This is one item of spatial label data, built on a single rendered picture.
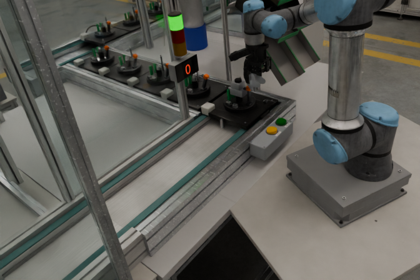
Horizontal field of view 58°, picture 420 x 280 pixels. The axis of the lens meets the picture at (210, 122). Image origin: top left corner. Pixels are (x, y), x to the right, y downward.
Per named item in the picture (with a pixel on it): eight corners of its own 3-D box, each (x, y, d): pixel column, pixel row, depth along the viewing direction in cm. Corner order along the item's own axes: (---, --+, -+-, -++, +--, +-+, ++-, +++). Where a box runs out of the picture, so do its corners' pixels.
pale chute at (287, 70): (299, 75, 176) (305, 71, 172) (280, 86, 169) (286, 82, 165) (267, 26, 178) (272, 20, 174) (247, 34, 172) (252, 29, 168)
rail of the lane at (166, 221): (295, 119, 169) (296, 98, 163) (151, 257, 115) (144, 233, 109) (284, 115, 172) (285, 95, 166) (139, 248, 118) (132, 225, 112)
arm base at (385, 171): (402, 172, 122) (409, 148, 116) (365, 187, 118) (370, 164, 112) (369, 146, 134) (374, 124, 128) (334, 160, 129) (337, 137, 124)
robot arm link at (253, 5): (250, 6, 128) (237, 1, 134) (251, 37, 134) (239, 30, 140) (269, 1, 130) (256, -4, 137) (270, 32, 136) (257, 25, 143)
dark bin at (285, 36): (297, 34, 166) (304, 20, 160) (277, 44, 159) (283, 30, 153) (254, -1, 176) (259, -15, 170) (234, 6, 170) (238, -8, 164)
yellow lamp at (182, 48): (189, 52, 142) (188, 40, 140) (180, 57, 139) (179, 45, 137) (180, 50, 145) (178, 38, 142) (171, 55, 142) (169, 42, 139)
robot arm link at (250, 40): (239, 33, 139) (252, 26, 144) (240, 45, 141) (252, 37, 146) (257, 36, 134) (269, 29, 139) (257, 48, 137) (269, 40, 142)
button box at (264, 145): (292, 133, 154) (293, 120, 150) (265, 161, 141) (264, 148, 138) (278, 128, 158) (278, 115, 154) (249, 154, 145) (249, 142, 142)
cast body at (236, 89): (248, 93, 159) (247, 78, 156) (242, 97, 157) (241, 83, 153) (232, 89, 164) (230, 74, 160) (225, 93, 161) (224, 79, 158)
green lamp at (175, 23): (186, 27, 137) (184, 14, 134) (177, 31, 134) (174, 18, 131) (176, 25, 140) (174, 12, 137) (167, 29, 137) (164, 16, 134)
